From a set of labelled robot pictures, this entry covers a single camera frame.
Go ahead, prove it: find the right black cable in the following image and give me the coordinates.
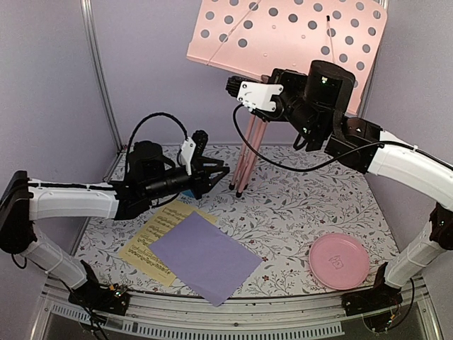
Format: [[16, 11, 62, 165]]
[[231, 106, 385, 173]]

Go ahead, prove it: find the purple sheet music paper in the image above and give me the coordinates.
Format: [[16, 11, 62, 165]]
[[149, 212, 262, 307]]

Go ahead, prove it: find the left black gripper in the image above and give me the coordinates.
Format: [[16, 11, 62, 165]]
[[144, 157, 231, 202]]

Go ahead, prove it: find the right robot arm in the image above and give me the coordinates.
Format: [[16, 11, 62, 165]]
[[237, 60, 452, 309]]

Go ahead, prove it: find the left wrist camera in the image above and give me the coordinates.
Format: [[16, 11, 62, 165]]
[[176, 130, 208, 166]]

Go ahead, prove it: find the blue metronome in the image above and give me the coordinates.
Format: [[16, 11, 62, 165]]
[[181, 190, 195, 198]]

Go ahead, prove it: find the pink plate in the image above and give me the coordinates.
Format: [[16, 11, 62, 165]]
[[309, 233, 369, 290]]

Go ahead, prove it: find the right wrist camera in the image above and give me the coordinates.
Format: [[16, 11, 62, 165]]
[[225, 76, 284, 112]]

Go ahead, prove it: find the front aluminium rail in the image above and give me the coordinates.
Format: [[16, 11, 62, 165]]
[[30, 278, 442, 339]]

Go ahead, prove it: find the left black cable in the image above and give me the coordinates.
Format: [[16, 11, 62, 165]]
[[127, 112, 190, 157]]

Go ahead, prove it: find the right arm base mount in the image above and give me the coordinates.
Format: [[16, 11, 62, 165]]
[[340, 284, 403, 316]]

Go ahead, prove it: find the pink music stand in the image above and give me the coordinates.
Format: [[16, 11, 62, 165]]
[[185, 0, 390, 198]]

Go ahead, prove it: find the yellow sheet music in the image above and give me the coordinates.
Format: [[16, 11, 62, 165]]
[[119, 200, 217, 287]]

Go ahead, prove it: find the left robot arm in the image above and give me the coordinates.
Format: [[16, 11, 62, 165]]
[[1, 138, 230, 307]]

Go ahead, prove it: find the black cable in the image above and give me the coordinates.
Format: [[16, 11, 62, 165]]
[[127, 112, 190, 157], [231, 106, 385, 173]]

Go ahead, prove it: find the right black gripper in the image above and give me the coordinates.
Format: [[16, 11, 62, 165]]
[[263, 65, 326, 145]]

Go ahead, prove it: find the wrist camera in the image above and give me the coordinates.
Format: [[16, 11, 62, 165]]
[[176, 130, 208, 166], [225, 76, 284, 112]]

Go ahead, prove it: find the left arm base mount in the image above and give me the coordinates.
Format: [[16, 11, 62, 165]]
[[68, 281, 130, 316]]

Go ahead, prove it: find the left aluminium frame post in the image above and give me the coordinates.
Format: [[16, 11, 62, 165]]
[[79, 0, 123, 152]]

